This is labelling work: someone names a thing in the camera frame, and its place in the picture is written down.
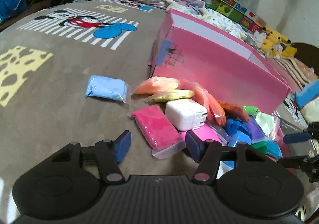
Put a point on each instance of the white power adapter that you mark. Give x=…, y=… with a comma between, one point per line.
x=185, y=114

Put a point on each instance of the black pink box lid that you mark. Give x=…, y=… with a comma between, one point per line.
x=291, y=121

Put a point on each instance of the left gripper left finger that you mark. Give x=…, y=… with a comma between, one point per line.
x=109, y=153

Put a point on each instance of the cyan blue clay bag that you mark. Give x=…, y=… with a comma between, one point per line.
x=273, y=149

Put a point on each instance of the dark wooden headboard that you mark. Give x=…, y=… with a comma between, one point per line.
x=308, y=54

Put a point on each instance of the peach orange clay bag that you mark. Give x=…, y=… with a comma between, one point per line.
x=155, y=85

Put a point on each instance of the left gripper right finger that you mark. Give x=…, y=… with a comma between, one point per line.
x=207, y=154

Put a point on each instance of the dark green clay bag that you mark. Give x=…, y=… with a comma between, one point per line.
x=261, y=146

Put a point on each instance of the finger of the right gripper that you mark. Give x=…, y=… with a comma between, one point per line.
x=297, y=162
x=297, y=137

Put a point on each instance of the pink beige folded blanket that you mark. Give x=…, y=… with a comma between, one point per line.
x=296, y=74

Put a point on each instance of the bright green clay bag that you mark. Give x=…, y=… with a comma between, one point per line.
x=251, y=110

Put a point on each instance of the mint green clay bag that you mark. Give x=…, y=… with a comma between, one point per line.
x=269, y=124

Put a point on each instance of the light blue clay bag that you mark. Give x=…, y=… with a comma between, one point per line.
x=108, y=88

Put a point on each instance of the dark pink clay bag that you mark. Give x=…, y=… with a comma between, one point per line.
x=158, y=131

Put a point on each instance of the white leaf print blanket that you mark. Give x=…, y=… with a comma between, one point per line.
x=198, y=10

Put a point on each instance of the medium blue clay bag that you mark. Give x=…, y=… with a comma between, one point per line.
x=238, y=136

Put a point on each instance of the Mickey Mouse brown blanket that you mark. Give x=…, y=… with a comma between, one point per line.
x=49, y=129

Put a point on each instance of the pink cardboard box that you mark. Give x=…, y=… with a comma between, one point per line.
x=228, y=68

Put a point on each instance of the yellow clay bag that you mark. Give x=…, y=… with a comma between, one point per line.
x=163, y=97

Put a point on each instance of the colourful alphabet foam mat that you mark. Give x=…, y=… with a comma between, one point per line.
x=248, y=20

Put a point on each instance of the royal blue clay bag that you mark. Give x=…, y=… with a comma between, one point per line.
x=232, y=126

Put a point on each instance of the brown red clay bag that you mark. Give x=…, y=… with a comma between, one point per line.
x=235, y=111

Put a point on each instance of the magenta clay bag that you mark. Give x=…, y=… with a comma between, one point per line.
x=205, y=132

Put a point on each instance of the blue cream pillow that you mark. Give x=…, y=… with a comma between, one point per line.
x=307, y=102

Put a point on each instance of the purple clay bag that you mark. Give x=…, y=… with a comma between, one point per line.
x=255, y=132

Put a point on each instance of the yellow Pikachu plush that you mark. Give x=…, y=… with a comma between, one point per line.
x=277, y=45

